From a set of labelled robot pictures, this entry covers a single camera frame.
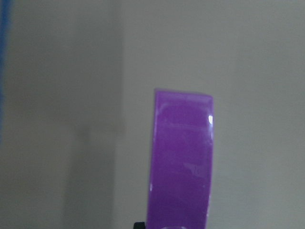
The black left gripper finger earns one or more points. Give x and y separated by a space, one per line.
139 225

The purple trapezoid block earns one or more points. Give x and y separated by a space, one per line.
182 161

